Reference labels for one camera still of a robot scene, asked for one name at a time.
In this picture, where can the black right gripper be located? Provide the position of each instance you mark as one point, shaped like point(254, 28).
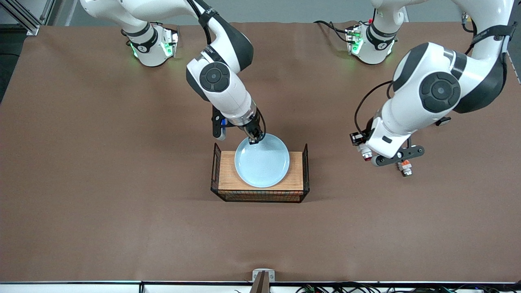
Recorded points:
point(252, 129)

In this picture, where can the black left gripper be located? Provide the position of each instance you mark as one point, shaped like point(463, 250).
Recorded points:
point(357, 138)

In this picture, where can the red push button switch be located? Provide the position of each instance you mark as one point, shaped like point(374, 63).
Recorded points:
point(365, 154)

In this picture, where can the light blue plate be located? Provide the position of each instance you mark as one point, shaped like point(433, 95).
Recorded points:
point(262, 162)

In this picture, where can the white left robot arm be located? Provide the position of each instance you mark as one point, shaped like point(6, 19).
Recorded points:
point(407, 118)

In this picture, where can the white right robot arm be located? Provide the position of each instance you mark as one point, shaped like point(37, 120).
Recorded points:
point(228, 93)

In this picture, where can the black square white-top button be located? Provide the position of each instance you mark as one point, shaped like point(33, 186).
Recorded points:
point(443, 121)

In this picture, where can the wooden board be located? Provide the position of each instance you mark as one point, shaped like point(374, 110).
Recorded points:
point(228, 175)

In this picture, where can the small orange grey connector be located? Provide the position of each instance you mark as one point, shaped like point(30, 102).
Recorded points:
point(406, 167)

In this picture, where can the brown table cover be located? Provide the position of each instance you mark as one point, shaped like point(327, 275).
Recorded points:
point(122, 162)

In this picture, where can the grey metal bracket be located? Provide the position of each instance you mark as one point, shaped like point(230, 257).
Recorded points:
point(256, 274)

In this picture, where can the dark camera pole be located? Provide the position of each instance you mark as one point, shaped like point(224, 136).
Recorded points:
point(260, 287)

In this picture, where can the white table edge rail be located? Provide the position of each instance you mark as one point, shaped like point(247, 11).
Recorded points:
point(81, 288)

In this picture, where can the aluminium frame profile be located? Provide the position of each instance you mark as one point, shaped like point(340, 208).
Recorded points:
point(24, 18)

